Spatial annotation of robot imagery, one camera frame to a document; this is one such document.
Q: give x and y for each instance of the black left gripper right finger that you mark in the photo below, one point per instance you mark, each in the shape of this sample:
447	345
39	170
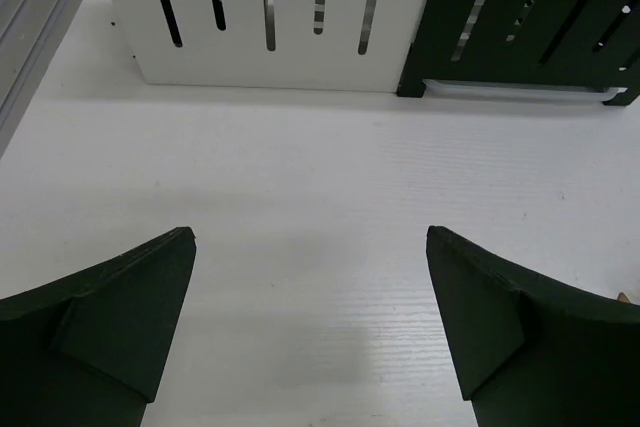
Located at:
529	350

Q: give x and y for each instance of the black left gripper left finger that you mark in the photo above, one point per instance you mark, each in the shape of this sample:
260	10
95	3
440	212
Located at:
90	349

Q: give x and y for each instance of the black slotted utensil container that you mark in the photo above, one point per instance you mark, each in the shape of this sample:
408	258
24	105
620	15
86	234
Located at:
590	44

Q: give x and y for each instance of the white slotted utensil container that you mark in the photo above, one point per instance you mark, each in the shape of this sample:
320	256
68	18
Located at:
353	45

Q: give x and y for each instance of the aluminium frame rail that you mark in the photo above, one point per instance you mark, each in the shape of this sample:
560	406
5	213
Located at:
31	33

